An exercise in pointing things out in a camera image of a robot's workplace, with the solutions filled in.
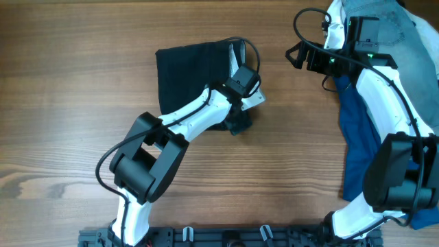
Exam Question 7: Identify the black shorts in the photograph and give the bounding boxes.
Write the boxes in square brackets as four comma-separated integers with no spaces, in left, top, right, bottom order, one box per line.
[156,37,246,115]

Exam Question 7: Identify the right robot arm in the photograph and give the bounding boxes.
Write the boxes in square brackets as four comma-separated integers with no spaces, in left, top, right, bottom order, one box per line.
[285,16,438,246]

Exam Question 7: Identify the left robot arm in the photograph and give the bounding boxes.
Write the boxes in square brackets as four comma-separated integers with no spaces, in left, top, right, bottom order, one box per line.
[109,64,264,246]

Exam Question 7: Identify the light blue denim shorts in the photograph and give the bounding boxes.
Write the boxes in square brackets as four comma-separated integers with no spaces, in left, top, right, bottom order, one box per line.
[342,0,438,134]

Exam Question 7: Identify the blue t-shirt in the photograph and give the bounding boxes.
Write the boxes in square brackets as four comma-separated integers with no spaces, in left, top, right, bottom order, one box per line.
[339,87,381,201]

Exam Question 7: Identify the right grey rail clip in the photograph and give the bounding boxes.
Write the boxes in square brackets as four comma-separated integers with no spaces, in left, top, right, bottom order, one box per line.
[259,224,273,242]

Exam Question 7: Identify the grey rail clip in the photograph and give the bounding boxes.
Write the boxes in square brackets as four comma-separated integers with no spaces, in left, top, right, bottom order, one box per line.
[259,224,273,242]
[182,226,194,242]

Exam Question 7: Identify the left grey rail clip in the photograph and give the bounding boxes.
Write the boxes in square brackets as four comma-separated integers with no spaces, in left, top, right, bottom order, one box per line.
[182,226,194,242]

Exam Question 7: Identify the left black cable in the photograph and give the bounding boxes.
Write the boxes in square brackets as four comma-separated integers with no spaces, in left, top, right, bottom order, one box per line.
[94,36,262,247]

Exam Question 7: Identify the black cable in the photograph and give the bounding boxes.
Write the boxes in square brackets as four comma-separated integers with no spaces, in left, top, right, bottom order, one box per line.
[292,7,426,241]
[94,36,262,247]

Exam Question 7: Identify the right black cable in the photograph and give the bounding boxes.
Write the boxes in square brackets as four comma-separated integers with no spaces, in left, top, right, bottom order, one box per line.
[292,7,426,241]

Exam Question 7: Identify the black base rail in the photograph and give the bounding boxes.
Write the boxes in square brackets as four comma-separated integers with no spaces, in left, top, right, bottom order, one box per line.
[78,225,383,247]

